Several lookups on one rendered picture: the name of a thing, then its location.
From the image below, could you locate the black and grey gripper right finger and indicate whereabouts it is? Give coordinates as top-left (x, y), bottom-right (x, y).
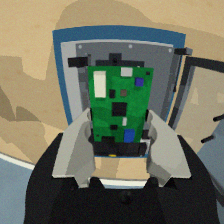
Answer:
top-left (145, 108), bottom-right (220, 224)

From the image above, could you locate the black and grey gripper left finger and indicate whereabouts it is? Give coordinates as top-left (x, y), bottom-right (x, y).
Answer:
top-left (23, 107), bottom-right (96, 224)

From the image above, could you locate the green circuit board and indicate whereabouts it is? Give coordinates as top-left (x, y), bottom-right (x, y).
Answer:
top-left (88, 66), bottom-right (154, 142)

